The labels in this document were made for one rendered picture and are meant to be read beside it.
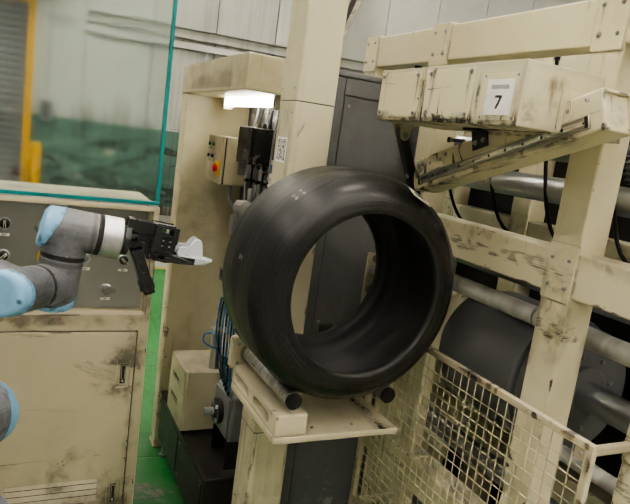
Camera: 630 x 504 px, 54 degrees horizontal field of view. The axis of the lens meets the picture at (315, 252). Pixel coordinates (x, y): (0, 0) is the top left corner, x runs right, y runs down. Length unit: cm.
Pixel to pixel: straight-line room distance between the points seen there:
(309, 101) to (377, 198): 47
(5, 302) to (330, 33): 114
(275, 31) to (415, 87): 944
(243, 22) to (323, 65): 919
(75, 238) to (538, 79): 105
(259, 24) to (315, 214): 975
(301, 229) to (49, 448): 127
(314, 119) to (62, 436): 133
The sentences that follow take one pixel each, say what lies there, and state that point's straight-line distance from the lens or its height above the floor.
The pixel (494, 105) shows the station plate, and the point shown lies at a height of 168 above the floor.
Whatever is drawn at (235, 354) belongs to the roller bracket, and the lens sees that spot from 188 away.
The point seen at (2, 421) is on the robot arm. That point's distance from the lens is 162.
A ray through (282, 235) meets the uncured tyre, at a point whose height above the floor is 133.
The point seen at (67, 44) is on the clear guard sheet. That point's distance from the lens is 208.
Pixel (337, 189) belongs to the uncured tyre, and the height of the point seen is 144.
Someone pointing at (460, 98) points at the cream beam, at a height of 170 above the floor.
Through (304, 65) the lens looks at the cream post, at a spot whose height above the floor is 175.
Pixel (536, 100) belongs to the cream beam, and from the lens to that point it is 148.
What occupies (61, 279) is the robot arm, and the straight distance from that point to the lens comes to 139.
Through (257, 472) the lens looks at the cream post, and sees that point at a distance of 213.
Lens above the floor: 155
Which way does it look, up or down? 10 degrees down
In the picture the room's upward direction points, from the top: 8 degrees clockwise
